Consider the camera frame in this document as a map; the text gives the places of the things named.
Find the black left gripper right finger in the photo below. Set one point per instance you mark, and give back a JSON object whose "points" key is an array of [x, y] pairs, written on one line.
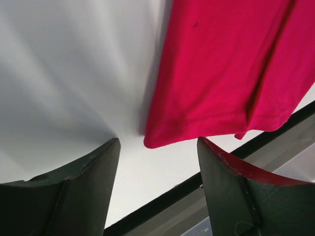
{"points": [[245, 200]]}

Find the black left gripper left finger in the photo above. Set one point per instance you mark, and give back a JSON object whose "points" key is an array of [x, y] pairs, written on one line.
{"points": [[72, 200]]}

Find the red t-shirt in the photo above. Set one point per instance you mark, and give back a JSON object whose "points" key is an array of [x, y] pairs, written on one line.
{"points": [[231, 66]]}

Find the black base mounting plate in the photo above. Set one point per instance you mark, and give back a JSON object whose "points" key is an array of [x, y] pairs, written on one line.
{"points": [[182, 211]]}

